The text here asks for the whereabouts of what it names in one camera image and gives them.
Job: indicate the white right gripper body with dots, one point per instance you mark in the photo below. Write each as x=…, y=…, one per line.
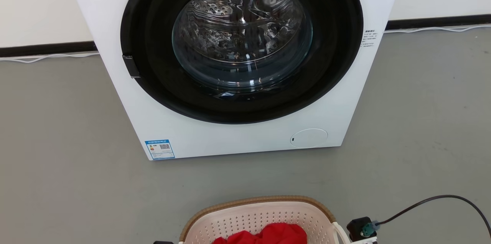
x=364, y=241

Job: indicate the cream laundry basket brown rim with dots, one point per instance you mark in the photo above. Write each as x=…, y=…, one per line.
x=249, y=217

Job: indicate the red garment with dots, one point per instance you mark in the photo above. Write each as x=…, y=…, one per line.
x=276, y=234

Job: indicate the round white filter cover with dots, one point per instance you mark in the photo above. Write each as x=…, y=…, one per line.
x=309, y=138

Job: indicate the white front-load washing machine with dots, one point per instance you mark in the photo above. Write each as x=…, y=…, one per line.
x=230, y=142

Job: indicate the small printed warning label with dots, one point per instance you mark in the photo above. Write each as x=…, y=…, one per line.
x=369, y=38

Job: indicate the blue energy label sticker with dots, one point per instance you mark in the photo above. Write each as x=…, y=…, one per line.
x=160, y=149

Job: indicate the steel washer drum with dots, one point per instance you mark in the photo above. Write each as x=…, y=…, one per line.
x=241, y=25

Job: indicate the black round washer door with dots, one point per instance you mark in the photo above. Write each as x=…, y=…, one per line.
x=153, y=83

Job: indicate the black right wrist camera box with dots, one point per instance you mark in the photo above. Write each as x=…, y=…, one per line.
x=356, y=228

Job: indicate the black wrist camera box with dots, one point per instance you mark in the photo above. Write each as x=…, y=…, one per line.
x=356, y=228
x=163, y=242

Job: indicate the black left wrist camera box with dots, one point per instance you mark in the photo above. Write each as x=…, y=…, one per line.
x=163, y=242

